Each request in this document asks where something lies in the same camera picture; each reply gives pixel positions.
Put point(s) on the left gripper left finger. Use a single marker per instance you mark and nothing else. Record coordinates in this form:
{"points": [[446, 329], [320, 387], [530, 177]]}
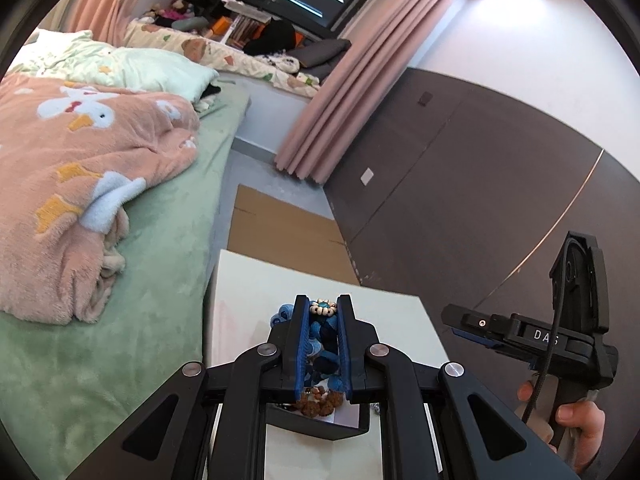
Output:
{"points": [[207, 422]]}

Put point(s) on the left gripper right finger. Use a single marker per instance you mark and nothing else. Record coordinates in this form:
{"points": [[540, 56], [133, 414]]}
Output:
{"points": [[438, 422]]}

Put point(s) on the black jewelry box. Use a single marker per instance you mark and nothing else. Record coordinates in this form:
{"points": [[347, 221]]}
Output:
{"points": [[347, 421]]}

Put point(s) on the right hand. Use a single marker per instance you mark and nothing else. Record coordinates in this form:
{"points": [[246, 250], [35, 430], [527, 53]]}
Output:
{"points": [[583, 416]]}

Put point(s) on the green bed sheet mattress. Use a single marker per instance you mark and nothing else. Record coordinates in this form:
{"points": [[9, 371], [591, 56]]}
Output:
{"points": [[64, 389]]}

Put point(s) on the flattened cardboard sheet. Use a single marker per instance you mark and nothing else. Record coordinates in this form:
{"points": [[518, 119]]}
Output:
{"points": [[277, 232]]}

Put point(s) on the pink duck blanket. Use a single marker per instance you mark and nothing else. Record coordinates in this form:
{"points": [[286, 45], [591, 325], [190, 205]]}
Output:
{"points": [[72, 156]]}

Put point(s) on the patterned window bench cushion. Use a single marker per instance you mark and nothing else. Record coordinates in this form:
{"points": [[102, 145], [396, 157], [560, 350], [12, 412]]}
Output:
{"points": [[222, 58]]}

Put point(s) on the pink curtain right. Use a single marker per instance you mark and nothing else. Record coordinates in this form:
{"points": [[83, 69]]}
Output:
{"points": [[332, 120]]}

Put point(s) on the light green pillow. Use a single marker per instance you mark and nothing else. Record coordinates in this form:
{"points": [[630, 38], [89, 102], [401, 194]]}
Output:
{"points": [[75, 56]]}

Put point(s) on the white wall switch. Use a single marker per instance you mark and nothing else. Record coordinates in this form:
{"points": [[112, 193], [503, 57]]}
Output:
{"points": [[366, 176]]}

